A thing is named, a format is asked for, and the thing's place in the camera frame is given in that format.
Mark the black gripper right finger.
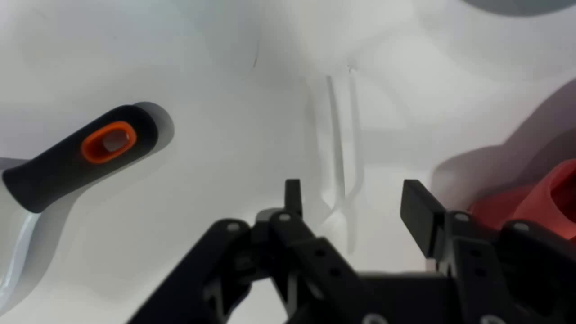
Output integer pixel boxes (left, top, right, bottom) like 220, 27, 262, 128
400, 178, 576, 324

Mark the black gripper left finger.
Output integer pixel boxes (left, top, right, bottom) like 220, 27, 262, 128
127, 178, 363, 324

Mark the clear plastic spoon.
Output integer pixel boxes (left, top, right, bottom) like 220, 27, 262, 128
318, 68, 368, 225

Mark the red cloth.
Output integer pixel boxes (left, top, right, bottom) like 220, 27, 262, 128
471, 158, 576, 243

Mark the teal bowl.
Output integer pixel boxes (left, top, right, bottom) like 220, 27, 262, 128
465, 0, 576, 18

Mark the white brush with black handle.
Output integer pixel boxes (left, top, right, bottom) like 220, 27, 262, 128
0, 102, 161, 317

